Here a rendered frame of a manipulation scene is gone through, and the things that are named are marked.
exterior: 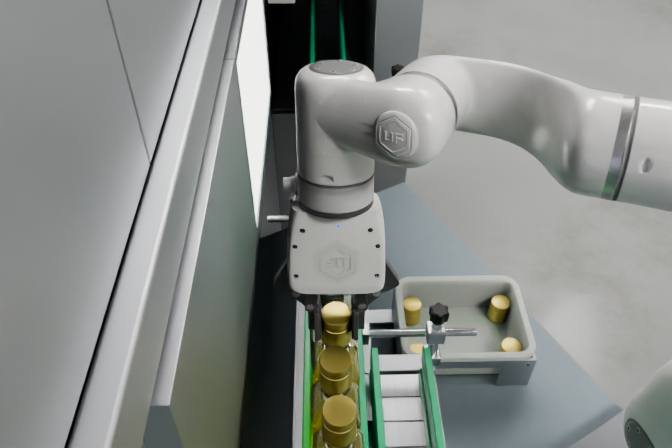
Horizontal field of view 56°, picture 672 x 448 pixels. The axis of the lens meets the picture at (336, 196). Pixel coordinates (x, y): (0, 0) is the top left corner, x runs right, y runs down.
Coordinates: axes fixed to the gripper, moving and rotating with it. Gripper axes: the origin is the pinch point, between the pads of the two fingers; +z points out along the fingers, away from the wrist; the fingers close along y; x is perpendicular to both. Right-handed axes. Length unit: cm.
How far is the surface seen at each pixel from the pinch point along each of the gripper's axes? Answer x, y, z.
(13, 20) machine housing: -26.2, -15.0, -38.6
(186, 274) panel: -11.6, -12.8, -14.1
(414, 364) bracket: 17.5, 12.0, 23.1
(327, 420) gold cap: -12.3, -1.0, 2.5
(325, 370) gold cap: -6.9, -1.2, 1.1
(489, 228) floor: 151, 59, 79
